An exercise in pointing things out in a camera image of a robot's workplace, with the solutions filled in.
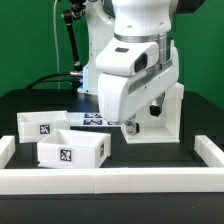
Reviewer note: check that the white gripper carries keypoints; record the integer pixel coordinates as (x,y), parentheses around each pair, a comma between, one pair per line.
(120,98)

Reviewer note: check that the white drawer cabinet frame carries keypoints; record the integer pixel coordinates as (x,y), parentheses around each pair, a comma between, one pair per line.
(164,128)

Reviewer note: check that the white drawer box front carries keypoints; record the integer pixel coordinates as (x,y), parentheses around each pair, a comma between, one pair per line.
(74,149)

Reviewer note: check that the white drawer box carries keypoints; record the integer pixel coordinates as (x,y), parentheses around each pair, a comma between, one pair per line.
(34,126)
(74,149)

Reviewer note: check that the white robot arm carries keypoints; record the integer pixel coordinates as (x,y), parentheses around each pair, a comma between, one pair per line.
(132,21)

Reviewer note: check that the white U-shaped boundary fence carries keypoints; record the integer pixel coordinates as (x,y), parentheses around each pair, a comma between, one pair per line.
(115,180)

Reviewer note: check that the white sheet with markers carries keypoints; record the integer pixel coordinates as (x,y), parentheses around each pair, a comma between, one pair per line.
(88,119)

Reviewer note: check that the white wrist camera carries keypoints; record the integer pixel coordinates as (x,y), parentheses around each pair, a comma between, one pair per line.
(127,59)

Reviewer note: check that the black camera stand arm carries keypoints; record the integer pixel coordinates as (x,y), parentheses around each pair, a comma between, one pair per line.
(70,16)

